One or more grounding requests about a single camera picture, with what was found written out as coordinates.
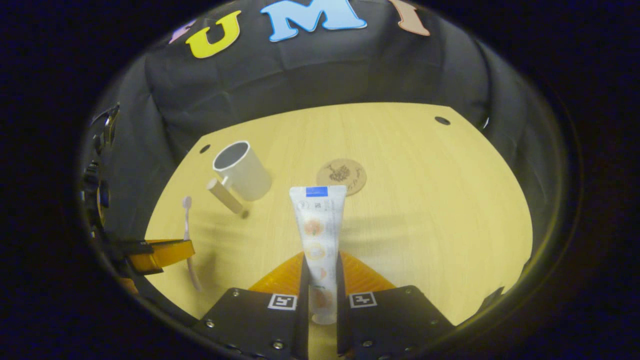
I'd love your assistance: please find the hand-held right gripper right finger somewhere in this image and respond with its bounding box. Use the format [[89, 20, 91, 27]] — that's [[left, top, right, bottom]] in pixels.
[[335, 251, 456, 360]]

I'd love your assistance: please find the white cup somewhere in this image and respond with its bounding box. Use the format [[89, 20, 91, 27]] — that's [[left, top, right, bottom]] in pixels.
[[206, 140, 274, 216]]

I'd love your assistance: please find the white toothpaste tube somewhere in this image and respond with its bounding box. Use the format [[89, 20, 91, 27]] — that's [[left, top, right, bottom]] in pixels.
[[289, 185, 348, 326]]

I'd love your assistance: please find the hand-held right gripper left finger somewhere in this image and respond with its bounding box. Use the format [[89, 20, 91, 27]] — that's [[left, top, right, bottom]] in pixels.
[[192, 251, 311, 360]]

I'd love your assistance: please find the round brown coaster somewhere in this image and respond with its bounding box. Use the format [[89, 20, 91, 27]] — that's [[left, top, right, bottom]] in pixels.
[[316, 158, 368, 197]]

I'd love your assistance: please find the white toothbrush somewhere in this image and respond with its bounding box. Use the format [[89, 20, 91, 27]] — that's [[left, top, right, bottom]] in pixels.
[[181, 196, 204, 293]]

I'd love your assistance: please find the black backdrop cloth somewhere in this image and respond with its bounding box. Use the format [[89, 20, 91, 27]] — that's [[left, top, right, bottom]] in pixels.
[[85, 0, 568, 296]]

